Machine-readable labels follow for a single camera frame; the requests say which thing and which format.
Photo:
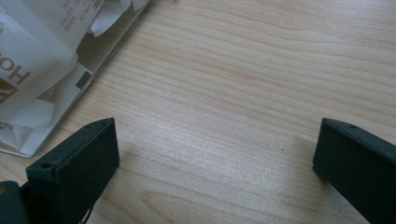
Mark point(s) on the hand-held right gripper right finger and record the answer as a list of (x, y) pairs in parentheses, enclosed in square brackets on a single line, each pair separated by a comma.
[(358, 165)]

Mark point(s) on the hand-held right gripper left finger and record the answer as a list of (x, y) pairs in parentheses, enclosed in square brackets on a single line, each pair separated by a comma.
[(77, 168)]

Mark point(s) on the white sachet with grey print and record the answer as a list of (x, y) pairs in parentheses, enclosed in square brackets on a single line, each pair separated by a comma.
[(71, 18)]

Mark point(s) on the white sachet with brown print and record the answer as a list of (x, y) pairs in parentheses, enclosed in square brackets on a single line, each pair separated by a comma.
[(21, 62)]

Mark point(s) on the white ribbed sachet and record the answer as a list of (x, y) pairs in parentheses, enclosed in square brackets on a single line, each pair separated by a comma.
[(28, 124)]

